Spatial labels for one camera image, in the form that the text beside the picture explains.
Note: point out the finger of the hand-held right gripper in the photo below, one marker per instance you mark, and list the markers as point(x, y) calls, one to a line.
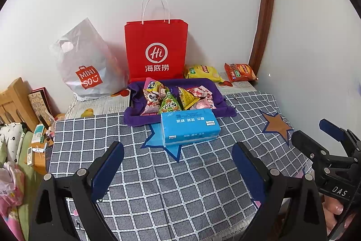
point(332, 128)
point(307, 145)

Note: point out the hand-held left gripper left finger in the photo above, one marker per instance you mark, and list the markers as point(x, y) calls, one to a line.
point(108, 170)

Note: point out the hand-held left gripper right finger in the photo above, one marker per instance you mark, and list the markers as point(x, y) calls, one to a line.
point(248, 170)

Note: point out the purple cloth-lined tray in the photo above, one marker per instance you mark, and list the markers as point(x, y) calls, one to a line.
point(135, 116)

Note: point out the panda print snack packet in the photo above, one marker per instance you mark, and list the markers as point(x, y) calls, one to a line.
point(151, 101)

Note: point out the green snack packet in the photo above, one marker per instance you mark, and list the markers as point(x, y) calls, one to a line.
point(169, 104)

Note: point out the red and white snack packet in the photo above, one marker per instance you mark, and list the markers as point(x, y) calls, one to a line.
point(200, 92)

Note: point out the yellow triangular snack packet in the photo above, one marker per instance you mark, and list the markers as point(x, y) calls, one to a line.
point(187, 98)

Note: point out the person's right hand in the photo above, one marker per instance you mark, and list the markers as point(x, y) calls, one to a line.
point(335, 207)

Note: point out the grey checked tablecloth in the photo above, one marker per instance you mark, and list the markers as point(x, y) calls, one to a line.
point(169, 173)

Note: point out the newspaper sheet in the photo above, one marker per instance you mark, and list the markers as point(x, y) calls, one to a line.
point(242, 87)
point(112, 107)

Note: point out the blue tissue pack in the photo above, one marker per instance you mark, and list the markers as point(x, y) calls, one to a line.
point(191, 131)

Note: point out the wooden side table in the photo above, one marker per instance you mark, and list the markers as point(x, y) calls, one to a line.
point(39, 162)

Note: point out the white remote control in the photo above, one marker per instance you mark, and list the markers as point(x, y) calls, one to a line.
point(30, 156)

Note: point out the teal and white box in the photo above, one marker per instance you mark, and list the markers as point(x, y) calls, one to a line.
point(38, 133)

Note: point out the green cloth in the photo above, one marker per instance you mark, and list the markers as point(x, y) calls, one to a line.
point(24, 173)

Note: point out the patterned book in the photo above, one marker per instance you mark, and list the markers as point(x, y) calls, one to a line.
point(38, 104)

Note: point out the orange chips bag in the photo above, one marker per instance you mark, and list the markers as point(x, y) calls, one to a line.
point(239, 71)

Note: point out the pink plastic bag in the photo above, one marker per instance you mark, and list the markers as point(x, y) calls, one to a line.
point(10, 193)

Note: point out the white floral cloth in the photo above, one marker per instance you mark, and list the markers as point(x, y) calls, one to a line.
point(10, 139)

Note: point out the yellow chips bag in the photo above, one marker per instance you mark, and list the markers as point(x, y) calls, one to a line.
point(201, 71)

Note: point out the white plastic bag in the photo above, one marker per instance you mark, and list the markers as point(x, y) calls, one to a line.
point(93, 60)

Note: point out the wooden headboard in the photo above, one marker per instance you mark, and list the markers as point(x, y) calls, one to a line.
point(14, 102)

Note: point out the red paper bag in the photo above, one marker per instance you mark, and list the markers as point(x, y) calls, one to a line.
point(155, 35)

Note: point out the brown wooden door frame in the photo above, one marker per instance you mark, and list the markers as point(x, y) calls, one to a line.
point(266, 3)

